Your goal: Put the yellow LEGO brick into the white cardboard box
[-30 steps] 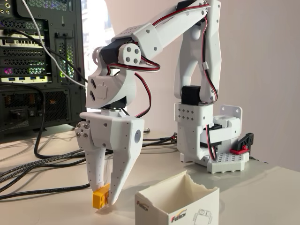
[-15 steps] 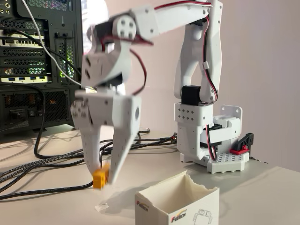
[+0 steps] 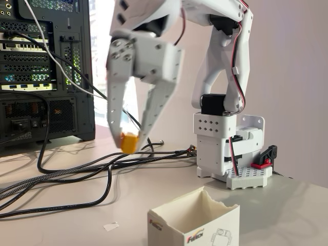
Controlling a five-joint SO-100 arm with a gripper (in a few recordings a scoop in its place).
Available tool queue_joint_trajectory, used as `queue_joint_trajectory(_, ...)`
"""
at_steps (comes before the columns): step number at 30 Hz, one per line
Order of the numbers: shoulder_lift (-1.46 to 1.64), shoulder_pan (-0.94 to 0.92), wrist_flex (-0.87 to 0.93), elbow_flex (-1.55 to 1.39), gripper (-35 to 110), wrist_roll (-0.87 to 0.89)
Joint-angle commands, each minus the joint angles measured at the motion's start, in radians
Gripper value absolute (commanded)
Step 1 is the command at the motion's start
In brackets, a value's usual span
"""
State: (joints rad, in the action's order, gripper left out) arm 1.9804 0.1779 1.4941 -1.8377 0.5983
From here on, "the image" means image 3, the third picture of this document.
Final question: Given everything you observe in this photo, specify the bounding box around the yellow toy brick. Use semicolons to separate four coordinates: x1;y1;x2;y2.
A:
119;131;141;155

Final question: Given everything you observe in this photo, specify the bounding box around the white cardboard box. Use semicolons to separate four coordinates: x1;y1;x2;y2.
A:
147;186;241;246

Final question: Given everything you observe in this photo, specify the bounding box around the black computer tower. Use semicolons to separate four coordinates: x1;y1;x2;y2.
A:
0;0;97;152

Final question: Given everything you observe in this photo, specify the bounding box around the black and red clamp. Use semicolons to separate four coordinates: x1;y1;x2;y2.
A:
251;145;279;169

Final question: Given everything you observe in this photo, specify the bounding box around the small white paper scrap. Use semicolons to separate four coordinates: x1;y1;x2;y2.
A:
103;221;119;232

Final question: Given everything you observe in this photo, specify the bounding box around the thin black cable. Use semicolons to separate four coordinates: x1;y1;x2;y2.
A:
0;31;142;129

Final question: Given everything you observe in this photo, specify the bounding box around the thick black power cable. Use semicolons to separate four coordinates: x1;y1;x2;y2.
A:
0;90;165;174

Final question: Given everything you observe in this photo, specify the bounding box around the red black servo wire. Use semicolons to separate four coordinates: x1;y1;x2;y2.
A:
229;136;241;177

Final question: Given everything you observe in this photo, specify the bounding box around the white cable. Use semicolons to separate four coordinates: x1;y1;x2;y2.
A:
24;0;141;129

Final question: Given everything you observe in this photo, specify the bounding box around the braided black cable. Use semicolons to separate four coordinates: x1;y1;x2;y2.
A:
0;150;197;197
0;152;197;203

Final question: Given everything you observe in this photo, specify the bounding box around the black cable with print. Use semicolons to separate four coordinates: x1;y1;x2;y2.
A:
0;153;140;220

